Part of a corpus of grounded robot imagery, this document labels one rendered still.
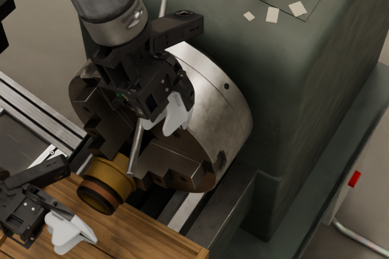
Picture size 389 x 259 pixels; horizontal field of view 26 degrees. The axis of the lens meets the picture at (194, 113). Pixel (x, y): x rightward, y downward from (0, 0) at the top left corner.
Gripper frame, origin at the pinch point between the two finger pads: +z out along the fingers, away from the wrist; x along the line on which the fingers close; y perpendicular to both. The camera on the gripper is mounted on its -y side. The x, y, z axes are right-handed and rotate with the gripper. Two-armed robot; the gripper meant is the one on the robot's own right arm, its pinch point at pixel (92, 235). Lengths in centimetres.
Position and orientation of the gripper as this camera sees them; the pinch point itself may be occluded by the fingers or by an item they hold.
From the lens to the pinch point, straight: 142.4
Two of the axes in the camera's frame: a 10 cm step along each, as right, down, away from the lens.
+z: 8.4, 4.7, -2.5
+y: -5.3, 7.2, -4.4
